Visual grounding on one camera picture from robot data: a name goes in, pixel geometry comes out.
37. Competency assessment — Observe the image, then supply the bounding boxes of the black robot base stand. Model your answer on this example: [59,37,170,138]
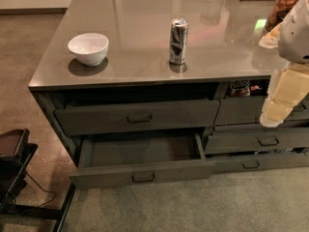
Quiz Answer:
[0,129,75,232]

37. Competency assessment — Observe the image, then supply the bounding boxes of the black cable on floor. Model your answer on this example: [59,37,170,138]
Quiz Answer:
[6,164,58,216]

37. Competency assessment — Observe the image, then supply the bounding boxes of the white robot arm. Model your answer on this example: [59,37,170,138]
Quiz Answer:
[260,0,309,128]

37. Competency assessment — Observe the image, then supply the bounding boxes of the glass snack jar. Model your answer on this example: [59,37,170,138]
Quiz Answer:
[265,0,298,31]

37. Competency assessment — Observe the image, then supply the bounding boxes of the grey drawer cabinet counter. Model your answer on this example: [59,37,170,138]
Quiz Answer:
[27,0,309,189]

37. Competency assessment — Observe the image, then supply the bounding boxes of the silver black drink can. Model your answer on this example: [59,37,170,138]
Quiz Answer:
[169,18,189,65]

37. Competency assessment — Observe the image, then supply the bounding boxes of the grey drawer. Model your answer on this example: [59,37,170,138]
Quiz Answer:
[55,100,219,135]
[205,128,309,155]
[70,132,214,189]
[208,152,309,174]
[214,96,309,126]

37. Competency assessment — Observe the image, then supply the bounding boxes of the white ceramic bowl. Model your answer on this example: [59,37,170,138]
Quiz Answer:
[68,33,109,66]

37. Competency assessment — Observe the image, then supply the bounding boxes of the snack bags in drawer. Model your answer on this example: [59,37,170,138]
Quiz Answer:
[228,80,268,97]

